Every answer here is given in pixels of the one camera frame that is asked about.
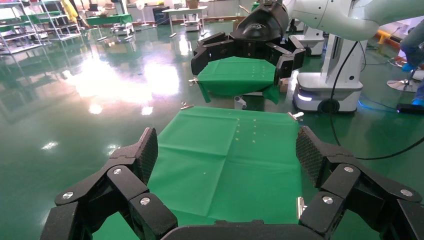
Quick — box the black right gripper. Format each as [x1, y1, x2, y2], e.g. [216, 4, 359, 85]
[191, 1, 307, 87]

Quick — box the yellow garment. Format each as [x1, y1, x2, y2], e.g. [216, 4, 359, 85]
[60, 0, 79, 24]

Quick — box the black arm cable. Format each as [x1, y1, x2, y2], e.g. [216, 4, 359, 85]
[329, 41, 424, 161]

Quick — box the small white floor machine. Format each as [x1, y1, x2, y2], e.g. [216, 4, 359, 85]
[183, 19, 202, 33]
[110, 23, 135, 37]

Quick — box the green covered table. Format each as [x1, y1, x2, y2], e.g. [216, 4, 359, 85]
[85, 13, 134, 41]

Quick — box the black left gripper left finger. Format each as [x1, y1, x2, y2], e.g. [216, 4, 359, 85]
[39, 127, 179, 240]

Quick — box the white standing fan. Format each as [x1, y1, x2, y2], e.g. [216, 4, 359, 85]
[135, 0, 151, 27]

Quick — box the metal shelf rack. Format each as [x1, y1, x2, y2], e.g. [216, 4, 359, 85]
[0, 1, 44, 56]
[19, 0, 83, 42]

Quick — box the round base metal stool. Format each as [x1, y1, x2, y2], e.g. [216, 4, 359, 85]
[386, 67, 422, 94]

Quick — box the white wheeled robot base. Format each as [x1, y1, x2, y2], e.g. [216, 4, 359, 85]
[293, 33, 367, 114]
[291, 18, 326, 57]

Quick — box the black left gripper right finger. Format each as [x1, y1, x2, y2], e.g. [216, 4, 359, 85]
[295, 125, 424, 240]

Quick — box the white table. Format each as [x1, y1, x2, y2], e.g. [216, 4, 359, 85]
[161, 5, 209, 39]

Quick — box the person in grey clothes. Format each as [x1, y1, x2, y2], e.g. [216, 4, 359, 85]
[399, 28, 424, 107]

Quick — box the black floor box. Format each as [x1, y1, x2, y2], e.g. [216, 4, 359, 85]
[396, 103, 424, 115]

